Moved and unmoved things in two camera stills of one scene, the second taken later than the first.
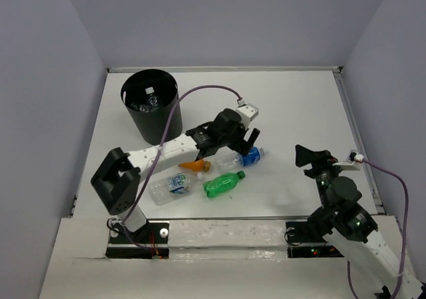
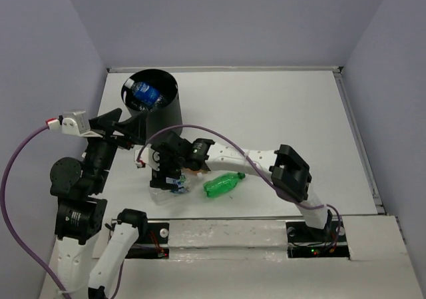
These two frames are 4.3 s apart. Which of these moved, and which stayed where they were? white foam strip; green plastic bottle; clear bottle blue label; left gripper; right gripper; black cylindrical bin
Moved: left gripper; clear bottle blue label; right gripper
Stayed: black cylindrical bin; green plastic bottle; white foam strip
